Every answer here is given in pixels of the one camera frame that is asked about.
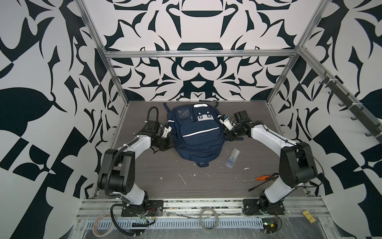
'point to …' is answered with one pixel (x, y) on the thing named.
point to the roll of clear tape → (95, 224)
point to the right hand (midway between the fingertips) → (229, 130)
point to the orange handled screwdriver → (259, 178)
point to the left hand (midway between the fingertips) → (178, 142)
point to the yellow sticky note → (309, 216)
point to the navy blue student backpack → (197, 134)
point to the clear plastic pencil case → (233, 157)
